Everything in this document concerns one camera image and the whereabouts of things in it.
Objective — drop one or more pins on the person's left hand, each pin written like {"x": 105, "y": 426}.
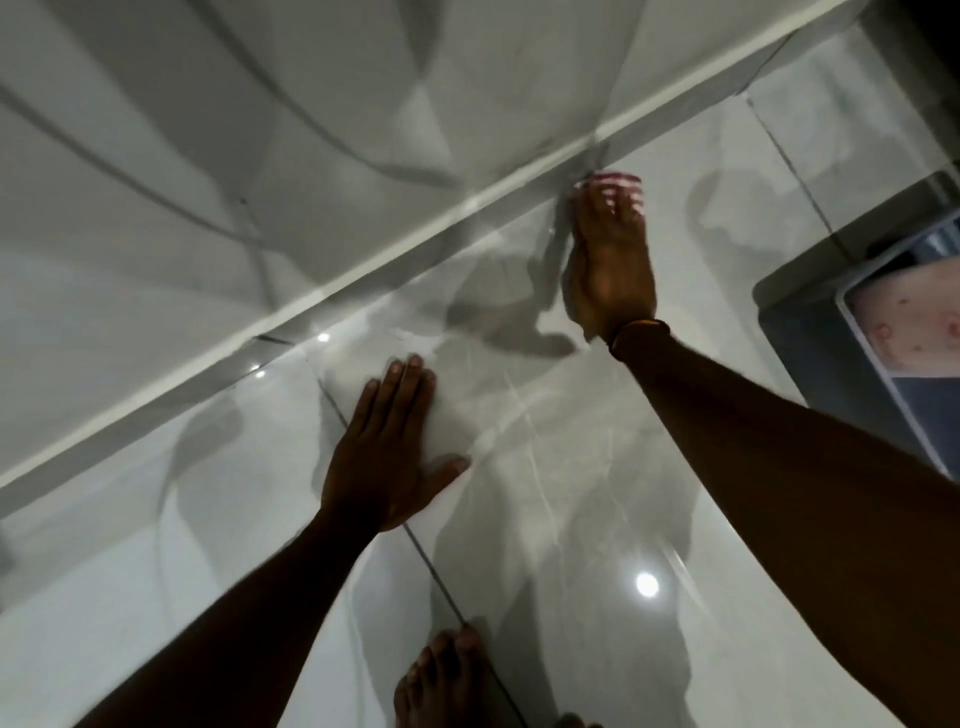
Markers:
{"x": 379, "y": 469}

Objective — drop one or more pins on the person's right hand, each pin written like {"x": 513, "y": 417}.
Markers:
{"x": 609, "y": 277}

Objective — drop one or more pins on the person's left middle finger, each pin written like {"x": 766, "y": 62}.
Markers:
{"x": 409, "y": 390}

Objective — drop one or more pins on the person's right fingers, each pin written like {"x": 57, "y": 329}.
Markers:
{"x": 609, "y": 210}

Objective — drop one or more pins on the person's left thumb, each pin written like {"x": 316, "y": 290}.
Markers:
{"x": 448, "y": 476}

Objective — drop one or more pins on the person's left little finger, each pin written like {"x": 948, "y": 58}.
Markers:
{"x": 364, "y": 409}

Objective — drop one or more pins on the pink white cleaning cloth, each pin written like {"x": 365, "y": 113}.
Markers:
{"x": 619, "y": 182}

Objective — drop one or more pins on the person's left forearm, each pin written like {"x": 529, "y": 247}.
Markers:
{"x": 240, "y": 637}

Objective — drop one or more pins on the person's right forearm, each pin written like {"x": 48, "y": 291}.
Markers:
{"x": 795, "y": 487}

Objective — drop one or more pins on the orange wrist thread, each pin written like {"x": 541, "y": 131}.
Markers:
{"x": 636, "y": 327}

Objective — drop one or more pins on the white baseboard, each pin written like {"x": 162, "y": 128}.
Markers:
{"x": 420, "y": 225}

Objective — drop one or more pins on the person's left foot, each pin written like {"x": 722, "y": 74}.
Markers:
{"x": 450, "y": 682}

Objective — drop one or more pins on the grey plastic bin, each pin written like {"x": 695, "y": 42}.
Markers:
{"x": 806, "y": 337}

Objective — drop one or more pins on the pink spotted cloth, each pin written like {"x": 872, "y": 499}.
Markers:
{"x": 911, "y": 315}

